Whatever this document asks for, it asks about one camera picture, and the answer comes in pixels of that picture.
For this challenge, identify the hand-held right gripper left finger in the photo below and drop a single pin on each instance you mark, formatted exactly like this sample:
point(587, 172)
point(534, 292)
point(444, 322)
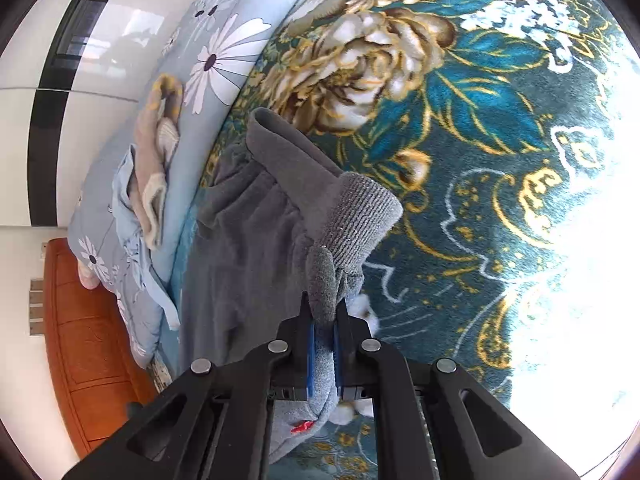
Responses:
point(310, 360)

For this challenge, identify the white and black wardrobe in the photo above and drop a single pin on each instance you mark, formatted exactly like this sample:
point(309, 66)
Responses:
point(100, 60)

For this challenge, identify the blue daisy print duvet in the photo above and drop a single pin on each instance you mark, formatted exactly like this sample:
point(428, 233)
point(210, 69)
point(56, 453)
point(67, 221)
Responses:
point(210, 25)

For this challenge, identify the teal floral plush blanket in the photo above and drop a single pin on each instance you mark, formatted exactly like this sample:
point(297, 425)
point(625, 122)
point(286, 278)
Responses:
point(450, 135)

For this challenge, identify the grey wall switch plate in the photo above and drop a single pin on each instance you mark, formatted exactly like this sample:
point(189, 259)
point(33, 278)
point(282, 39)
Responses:
point(36, 327)
point(37, 285)
point(37, 298)
point(36, 312)

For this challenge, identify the grey fleece garment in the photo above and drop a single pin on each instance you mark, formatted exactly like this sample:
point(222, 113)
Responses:
point(250, 240)

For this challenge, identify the pink pillow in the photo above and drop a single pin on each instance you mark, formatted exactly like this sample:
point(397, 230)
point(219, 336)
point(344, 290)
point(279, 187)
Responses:
point(87, 276)

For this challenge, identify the orange wooden headboard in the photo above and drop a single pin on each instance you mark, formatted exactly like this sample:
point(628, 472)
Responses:
point(90, 350)

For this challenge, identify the beige fuzzy sweater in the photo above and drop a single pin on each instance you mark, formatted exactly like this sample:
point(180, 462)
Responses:
point(150, 160)

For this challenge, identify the light blue shirt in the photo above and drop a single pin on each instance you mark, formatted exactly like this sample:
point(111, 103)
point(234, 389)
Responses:
point(131, 265)

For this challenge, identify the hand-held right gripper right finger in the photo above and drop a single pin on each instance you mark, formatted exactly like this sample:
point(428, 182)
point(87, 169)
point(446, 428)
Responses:
point(338, 360)

